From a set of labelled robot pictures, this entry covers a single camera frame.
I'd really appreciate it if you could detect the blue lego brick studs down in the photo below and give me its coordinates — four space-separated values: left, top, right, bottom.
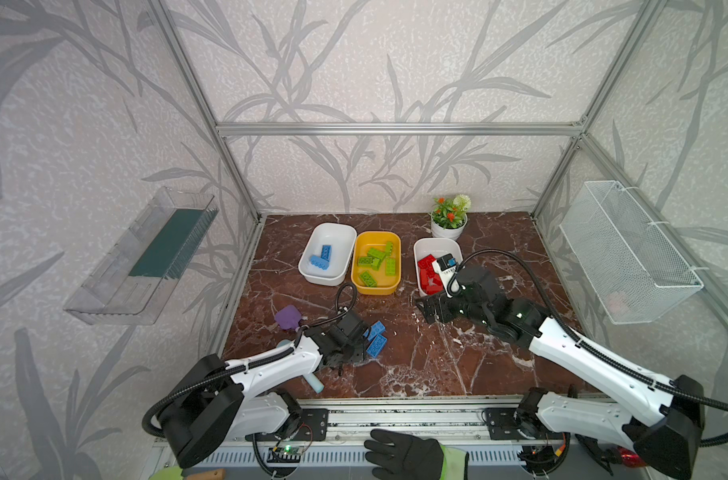
366 335 387 358

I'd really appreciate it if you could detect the large red lego brick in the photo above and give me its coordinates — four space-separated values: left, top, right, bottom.
417 255 444 296

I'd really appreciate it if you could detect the large blue lego plate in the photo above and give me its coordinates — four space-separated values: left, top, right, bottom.
309 255 330 270

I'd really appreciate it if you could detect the green lego square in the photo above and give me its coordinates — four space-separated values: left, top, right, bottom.
357 256 374 267

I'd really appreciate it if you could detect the green lego brick top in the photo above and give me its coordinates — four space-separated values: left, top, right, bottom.
367 248 389 260

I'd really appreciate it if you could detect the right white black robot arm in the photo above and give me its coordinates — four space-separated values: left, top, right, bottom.
415 254 728 479

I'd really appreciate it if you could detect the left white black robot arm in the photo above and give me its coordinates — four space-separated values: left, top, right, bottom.
141 282 370 469

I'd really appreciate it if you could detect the purple pink toy spatula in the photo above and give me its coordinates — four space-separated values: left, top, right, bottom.
274 305 303 331

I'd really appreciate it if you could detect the right white rectangular bin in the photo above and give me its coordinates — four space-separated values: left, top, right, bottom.
413 237 463 296

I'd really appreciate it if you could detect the white rectangular bin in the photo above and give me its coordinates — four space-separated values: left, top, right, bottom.
298 223 358 286
413 237 463 296

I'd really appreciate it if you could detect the yellow rectangular bin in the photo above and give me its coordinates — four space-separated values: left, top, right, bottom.
351 231 402 296

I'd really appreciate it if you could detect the potted artificial flower plant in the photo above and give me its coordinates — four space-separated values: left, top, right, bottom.
431 194 472 240

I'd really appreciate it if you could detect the left white rectangular bin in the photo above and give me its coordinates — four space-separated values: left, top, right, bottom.
298 223 358 286

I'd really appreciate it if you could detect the black work glove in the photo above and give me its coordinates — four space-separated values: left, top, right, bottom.
364 429 469 480

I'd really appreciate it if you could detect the red metal bottle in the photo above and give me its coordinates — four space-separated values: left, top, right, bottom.
617 447 647 468

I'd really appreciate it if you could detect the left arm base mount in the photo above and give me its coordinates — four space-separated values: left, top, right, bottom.
280 408 330 442

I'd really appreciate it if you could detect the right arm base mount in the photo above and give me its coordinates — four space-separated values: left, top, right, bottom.
482 387 561 441

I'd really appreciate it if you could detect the white wire mesh basket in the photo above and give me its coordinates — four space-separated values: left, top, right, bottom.
560 180 704 325

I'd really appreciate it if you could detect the clear plastic wall shelf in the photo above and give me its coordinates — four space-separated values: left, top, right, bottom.
64 187 219 326

